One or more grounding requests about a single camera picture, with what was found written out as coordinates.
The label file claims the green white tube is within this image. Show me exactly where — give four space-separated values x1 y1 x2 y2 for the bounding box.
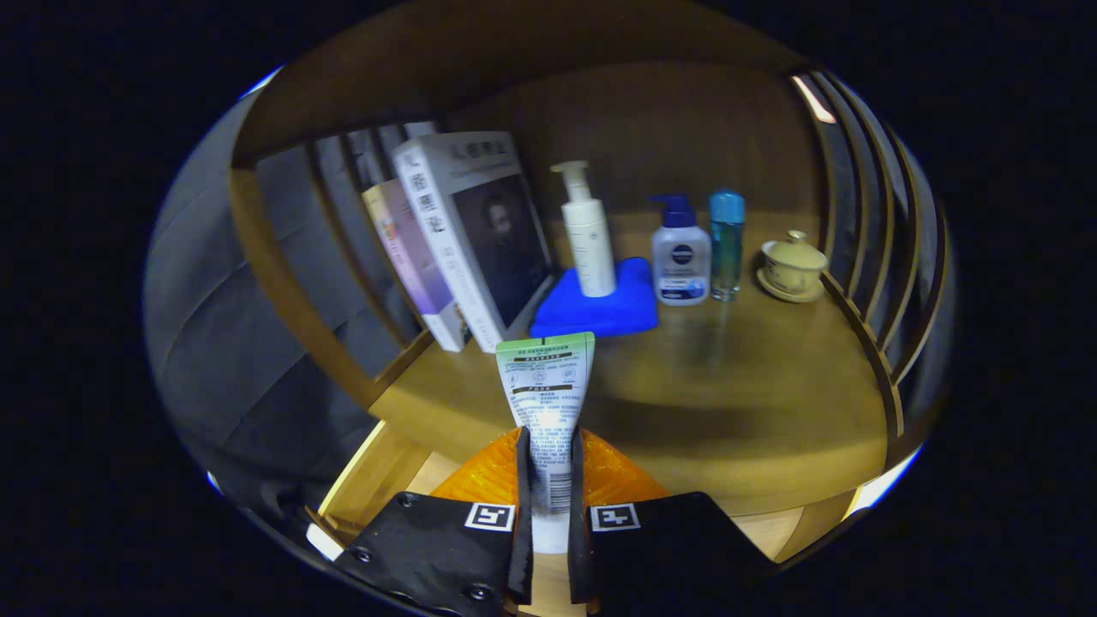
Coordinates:
495 332 596 554

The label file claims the wooden cabinet countertop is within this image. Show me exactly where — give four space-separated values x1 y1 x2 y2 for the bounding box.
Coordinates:
369 213 892 515

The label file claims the slim teal bottle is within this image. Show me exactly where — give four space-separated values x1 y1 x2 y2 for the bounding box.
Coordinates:
708 190 746 302

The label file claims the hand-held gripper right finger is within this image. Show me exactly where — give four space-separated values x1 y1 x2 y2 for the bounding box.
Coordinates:
567 428 776 614

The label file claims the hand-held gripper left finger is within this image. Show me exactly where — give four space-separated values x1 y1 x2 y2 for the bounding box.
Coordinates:
333 426 534 614

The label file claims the white bottle with blue pump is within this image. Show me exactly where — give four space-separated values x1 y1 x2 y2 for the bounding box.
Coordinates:
650 195 712 307

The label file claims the pink purple book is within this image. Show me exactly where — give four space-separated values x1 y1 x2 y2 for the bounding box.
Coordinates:
362 178 472 353

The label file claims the black backdrop cloth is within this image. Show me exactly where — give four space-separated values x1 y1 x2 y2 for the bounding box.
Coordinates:
144 90 412 515

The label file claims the brown wooden cabinet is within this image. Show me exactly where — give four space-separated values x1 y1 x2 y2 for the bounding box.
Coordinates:
227 0 952 566

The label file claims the thick white book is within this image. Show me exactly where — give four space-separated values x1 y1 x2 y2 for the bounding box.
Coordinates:
393 131 556 354

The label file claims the wooden drawer with black knob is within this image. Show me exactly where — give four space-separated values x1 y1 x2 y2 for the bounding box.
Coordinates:
304 418 858 617

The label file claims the beige lidded teacup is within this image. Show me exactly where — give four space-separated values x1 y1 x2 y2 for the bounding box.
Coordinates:
756 230 830 303

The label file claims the blue folded cloth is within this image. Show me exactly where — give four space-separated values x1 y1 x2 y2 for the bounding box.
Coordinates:
529 257 660 338

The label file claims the white appliance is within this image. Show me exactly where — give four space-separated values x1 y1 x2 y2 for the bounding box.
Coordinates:
844 444 925 521

